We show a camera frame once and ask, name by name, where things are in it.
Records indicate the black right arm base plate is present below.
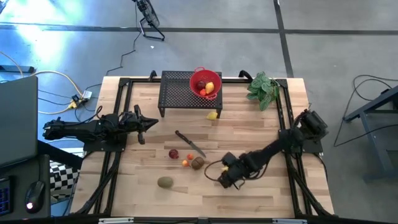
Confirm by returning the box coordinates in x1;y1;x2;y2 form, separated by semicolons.
278;129;324;155

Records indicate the black backlit keyboard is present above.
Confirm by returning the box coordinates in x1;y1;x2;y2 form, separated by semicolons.
0;177;14;217

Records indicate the black computer desk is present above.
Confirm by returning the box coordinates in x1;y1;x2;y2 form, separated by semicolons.
0;154;52;220

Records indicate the red plastic colander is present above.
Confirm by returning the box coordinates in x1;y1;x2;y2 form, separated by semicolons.
189;66;223;100

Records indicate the black-white checkerboard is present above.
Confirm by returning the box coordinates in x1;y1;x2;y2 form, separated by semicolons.
49;160;81;203

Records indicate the yellow extension cable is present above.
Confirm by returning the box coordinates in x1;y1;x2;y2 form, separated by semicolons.
0;51;85;115

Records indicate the brown kiwi with slit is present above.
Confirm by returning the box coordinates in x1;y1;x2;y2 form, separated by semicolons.
190;156;206;170

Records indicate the silver rig bracket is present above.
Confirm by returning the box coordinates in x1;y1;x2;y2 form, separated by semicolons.
98;217;134;224
272;218;308;224

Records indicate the black aluminium rig frame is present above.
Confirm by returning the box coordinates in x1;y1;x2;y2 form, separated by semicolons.
70;77;336;218

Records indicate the black computer mouse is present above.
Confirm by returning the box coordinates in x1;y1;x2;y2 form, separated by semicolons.
24;180;46;214

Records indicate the grey metal bench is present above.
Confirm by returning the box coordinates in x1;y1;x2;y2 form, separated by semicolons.
343;84;398;183

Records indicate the black perforated metal shelf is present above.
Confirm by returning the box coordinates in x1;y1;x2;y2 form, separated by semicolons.
157;70;223;118

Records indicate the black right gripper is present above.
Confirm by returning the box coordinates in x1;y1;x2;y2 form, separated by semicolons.
217;151;251;190

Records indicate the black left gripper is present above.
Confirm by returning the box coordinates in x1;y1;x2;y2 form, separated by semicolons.
121;105;159;146

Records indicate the grey laptop lid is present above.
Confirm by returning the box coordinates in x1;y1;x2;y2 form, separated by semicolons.
0;75;39;169

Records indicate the variegated green potted plant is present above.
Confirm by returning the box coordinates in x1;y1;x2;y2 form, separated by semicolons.
246;72;280;112

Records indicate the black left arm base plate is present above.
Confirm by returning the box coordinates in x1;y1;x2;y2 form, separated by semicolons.
83;126;129;153

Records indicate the whole green-brown kiwi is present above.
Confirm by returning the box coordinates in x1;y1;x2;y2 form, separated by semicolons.
157;175;174;189

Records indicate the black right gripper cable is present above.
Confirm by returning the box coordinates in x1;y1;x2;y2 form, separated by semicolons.
204;159;242;190

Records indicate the grey power adapter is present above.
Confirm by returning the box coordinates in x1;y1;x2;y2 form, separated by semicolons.
70;90;93;110

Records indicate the black power cable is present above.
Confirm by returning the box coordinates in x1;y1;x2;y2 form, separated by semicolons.
105;2;139;77
333;73;398;147

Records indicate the black flat bar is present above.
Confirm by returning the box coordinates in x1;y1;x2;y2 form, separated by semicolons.
0;64;35;74

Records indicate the black-handled kitchen knife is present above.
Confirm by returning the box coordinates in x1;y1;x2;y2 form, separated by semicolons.
175;129;207;159

